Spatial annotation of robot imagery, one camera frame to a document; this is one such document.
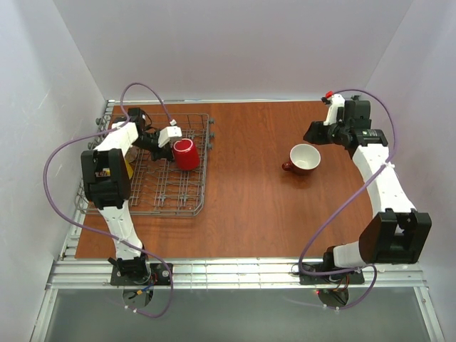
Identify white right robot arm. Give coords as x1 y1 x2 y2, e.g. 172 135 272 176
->
300 93 432 277

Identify red floral mug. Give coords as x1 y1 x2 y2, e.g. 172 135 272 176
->
282 144 321 175

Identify aluminium mounting rail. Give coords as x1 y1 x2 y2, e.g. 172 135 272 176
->
46 258 426 290

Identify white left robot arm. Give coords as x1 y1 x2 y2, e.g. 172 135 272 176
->
81 108 182 286

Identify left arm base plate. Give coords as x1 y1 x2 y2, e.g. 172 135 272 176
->
110 262 173 287

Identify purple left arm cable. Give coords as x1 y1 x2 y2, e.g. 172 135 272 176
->
43 82 175 318

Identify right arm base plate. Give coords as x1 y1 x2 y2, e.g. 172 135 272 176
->
289 263 365 285

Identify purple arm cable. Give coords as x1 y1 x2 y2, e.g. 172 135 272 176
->
43 82 175 318
298 88 397 310

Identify pink ghost pattern cup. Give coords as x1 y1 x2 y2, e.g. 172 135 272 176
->
125 146 140 163

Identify yellow cup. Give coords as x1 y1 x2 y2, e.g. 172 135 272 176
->
125 160 134 180

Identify plain red mug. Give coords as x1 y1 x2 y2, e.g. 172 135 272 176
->
172 138 200 171

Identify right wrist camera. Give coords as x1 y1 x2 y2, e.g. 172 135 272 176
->
321 91 345 126

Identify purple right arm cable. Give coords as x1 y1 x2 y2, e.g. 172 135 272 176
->
298 88 397 310

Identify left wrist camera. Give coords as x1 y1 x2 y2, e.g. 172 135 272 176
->
158 119 182 148

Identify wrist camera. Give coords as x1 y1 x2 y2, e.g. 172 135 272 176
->
158 119 182 148
321 91 345 126

